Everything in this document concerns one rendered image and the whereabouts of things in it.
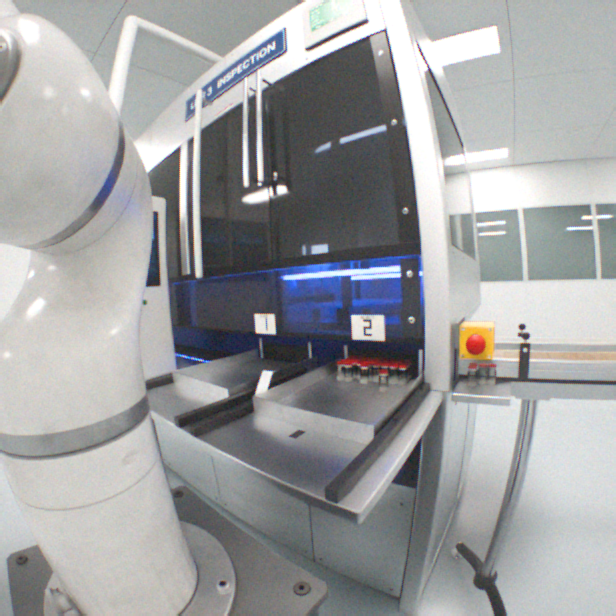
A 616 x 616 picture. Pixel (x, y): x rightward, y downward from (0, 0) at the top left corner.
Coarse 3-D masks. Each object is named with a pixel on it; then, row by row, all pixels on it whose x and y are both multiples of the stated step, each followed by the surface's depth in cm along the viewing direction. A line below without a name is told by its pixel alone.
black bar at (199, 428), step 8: (232, 408) 54; (240, 408) 55; (248, 408) 56; (216, 416) 51; (224, 416) 51; (232, 416) 53; (240, 416) 54; (192, 424) 47; (200, 424) 47; (208, 424) 48; (216, 424) 50; (224, 424) 51; (192, 432) 46; (200, 432) 47
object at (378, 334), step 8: (352, 320) 71; (360, 320) 70; (376, 320) 67; (352, 328) 71; (360, 328) 70; (376, 328) 68; (352, 336) 72; (360, 336) 70; (368, 336) 69; (376, 336) 68; (384, 336) 66
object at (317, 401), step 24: (336, 360) 82; (288, 384) 65; (312, 384) 72; (336, 384) 71; (360, 384) 70; (408, 384) 66; (264, 408) 55; (288, 408) 51; (312, 408) 57; (336, 408) 56; (360, 408) 55; (384, 408) 54; (336, 432) 45; (360, 432) 43
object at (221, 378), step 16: (256, 352) 103; (192, 368) 82; (208, 368) 87; (224, 368) 91; (240, 368) 91; (256, 368) 90; (272, 368) 89; (288, 368) 78; (192, 384) 71; (208, 384) 66; (224, 384) 75; (240, 384) 65; (256, 384) 68
